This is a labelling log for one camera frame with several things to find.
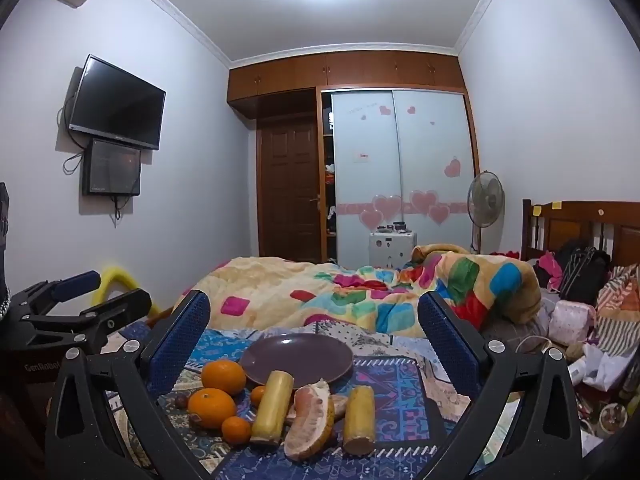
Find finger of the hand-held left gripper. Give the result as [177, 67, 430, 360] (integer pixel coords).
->
[22, 287, 153, 348]
[9, 270, 102, 321]

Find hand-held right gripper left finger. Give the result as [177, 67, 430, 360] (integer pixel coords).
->
[44, 289, 216, 480]

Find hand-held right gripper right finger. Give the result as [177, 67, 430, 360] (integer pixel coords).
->
[417, 290, 583, 480]

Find large orange with sticker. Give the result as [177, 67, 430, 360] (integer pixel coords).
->
[187, 388, 237, 431]

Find yellow sugarcane piece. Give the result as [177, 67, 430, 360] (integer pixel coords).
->
[342, 385, 376, 457]
[250, 370, 295, 448]

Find purple plate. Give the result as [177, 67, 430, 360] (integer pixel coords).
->
[239, 334, 354, 391]

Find peeled pomelo segment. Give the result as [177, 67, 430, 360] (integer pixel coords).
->
[327, 393, 349, 423]

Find pomelo wedge with rind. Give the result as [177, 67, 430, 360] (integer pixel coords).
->
[283, 380, 336, 462]

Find yellow foam tube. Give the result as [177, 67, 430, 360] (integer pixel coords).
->
[90, 266, 161, 318]

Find blue patterned bedsheet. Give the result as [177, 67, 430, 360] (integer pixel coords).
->
[100, 317, 501, 480]

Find grey bedsheet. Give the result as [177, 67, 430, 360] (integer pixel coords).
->
[480, 290, 556, 348]

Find pink bag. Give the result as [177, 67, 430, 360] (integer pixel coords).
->
[548, 300, 597, 347]

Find pink clothes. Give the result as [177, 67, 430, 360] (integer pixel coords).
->
[532, 251, 563, 291]

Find colourful patchwork blanket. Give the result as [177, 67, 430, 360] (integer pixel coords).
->
[172, 244, 543, 348]

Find standing fan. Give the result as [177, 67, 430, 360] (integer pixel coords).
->
[466, 170, 506, 256]

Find black backpack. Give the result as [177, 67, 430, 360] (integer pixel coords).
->
[557, 240, 612, 307]

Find white plastic bag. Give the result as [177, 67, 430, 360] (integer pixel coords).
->
[580, 342, 631, 393]

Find striped cloth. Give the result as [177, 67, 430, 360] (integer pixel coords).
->
[592, 265, 640, 361]

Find wooden wardrobe with sliding doors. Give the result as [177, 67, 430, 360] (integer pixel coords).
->
[227, 50, 482, 266]

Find brown wooden door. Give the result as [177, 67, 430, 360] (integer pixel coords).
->
[257, 117, 321, 263]

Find wooden headboard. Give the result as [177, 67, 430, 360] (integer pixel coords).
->
[520, 199, 640, 271]

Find small black wall monitor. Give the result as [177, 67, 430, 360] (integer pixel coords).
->
[81, 139, 142, 197]

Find black wall television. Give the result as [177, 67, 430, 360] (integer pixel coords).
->
[67, 53, 167, 152]

